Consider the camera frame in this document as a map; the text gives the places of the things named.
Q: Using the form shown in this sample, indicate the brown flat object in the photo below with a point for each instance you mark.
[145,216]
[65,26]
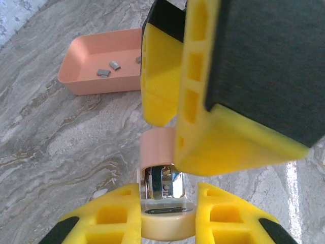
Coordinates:
[76,81]

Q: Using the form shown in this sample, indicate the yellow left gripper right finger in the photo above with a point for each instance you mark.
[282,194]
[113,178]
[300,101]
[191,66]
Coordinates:
[228,216]

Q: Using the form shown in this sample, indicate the pink stapler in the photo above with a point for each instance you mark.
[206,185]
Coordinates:
[157,150]

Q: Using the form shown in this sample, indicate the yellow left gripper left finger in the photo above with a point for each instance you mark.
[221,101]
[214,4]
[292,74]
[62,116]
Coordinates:
[111,216]

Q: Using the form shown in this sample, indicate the grey staple strip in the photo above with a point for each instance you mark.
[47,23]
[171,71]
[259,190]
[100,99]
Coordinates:
[138,59]
[115,65]
[103,73]

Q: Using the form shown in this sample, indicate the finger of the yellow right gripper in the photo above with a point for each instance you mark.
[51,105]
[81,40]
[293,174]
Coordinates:
[160,76]
[254,63]

